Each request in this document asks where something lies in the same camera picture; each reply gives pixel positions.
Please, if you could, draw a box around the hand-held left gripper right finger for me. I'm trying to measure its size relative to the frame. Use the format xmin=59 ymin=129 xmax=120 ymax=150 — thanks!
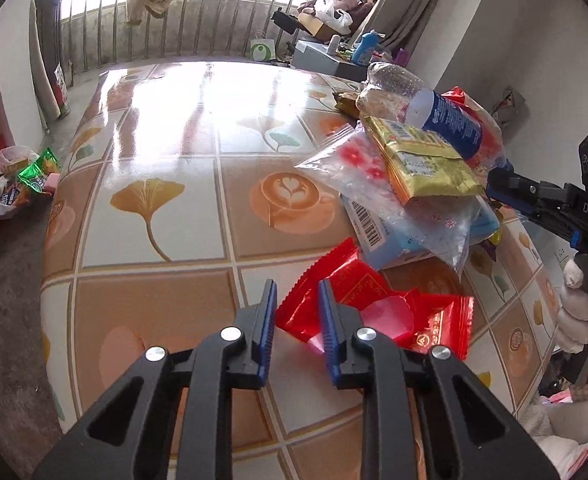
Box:
xmin=318 ymin=279 xmax=560 ymax=480

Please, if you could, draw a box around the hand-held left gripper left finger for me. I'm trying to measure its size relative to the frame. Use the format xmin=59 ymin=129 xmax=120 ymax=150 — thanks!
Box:
xmin=32 ymin=279 xmax=279 ymax=480

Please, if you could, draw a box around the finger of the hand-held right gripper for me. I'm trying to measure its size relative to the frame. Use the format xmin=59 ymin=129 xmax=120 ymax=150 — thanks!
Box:
xmin=485 ymin=166 xmax=545 ymax=221

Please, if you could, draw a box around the red foil wrapper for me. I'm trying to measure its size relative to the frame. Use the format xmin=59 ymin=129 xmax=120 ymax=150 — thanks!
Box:
xmin=275 ymin=237 xmax=392 ymax=346
xmin=359 ymin=292 xmax=476 ymax=361

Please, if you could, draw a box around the purple snack wrapper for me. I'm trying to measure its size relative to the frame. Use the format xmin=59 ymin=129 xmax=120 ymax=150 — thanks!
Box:
xmin=481 ymin=227 xmax=505 ymax=261

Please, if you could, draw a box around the red and white snack bag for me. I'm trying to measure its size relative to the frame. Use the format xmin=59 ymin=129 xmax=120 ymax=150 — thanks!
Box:
xmin=439 ymin=86 xmax=505 ymax=171

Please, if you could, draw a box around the gold snack packet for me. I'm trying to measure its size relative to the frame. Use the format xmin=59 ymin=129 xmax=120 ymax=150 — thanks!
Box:
xmin=361 ymin=116 xmax=487 ymax=206

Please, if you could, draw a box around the clear bottle with blue label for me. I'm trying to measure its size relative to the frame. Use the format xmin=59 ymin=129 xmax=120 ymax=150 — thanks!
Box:
xmin=356 ymin=61 xmax=515 ymax=173

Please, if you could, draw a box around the light blue carton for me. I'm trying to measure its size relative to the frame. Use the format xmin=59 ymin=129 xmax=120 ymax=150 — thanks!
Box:
xmin=341 ymin=192 xmax=505 ymax=271

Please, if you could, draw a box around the clear flowered zip bag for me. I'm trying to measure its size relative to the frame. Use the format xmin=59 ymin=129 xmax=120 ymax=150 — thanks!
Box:
xmin=294 ymin=125 xmax=485 ymax=276

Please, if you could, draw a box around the brown snack wrapper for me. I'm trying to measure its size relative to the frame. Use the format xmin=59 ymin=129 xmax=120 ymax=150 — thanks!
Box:
xmin=331 ymin=91 xmax=369 ymax=116

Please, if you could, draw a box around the person's right hand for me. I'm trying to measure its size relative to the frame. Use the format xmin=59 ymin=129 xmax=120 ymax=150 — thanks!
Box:
xmin=556 ymin=257 xmax=588 ymax=356

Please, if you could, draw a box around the blue detergent bottle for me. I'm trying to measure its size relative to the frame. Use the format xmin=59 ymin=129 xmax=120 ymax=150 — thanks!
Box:
xmin=351 ymin=30 xmax=385 ymax=66

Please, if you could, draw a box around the beige curtain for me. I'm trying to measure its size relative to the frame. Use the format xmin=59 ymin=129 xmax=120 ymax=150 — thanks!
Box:
xmin=364 ymin=0 xmax=495 ymax=61

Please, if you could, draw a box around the pink white cloth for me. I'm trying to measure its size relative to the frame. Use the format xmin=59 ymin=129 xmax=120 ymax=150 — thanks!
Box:
xmin=519 ymin=392 xmax=588 ymax=480

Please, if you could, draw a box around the dark cluttered side table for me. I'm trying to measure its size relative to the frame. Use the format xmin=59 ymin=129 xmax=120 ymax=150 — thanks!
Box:
xmin=291 ymin=37 xmax=375 ymax=83

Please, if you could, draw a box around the dark red cloth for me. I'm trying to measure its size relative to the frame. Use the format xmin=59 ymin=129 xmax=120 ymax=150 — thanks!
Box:
xmin=296 ymin=0 xmax=375 ymax=36

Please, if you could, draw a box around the cardboard box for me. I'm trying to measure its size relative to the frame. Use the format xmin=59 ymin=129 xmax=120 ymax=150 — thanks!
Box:
xmin=296 ymin=12 xmax=345 ymax=43

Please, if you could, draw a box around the black device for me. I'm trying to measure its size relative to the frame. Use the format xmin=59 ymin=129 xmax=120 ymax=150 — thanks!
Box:
xmin=272 ymin=8 xmax=299 ymax=33

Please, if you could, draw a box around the green snack packet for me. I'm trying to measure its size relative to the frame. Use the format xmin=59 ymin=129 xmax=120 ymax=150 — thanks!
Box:
xmin=18 ymin=147 xmax=62 ymax=196

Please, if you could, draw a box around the white paper bag green logo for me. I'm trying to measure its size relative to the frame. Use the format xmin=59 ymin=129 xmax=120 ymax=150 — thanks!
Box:
xmin=249 ymin=30 xmax=277 ymax=61

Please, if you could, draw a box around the white plastic bag with packets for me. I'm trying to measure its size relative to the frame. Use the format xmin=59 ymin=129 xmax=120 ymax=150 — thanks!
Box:
xmin=0 ymin=145 xmax=42 ymax=221

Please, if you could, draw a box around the metal balcony railing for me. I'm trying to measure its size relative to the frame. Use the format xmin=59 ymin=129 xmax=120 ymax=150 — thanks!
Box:
xmin=58 ymin=0 xmax=355 ymax=73

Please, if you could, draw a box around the leaning grey board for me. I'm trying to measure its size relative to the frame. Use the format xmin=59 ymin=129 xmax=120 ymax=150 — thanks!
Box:
xmin=28 ymin=0 xmax=74 ymax=121

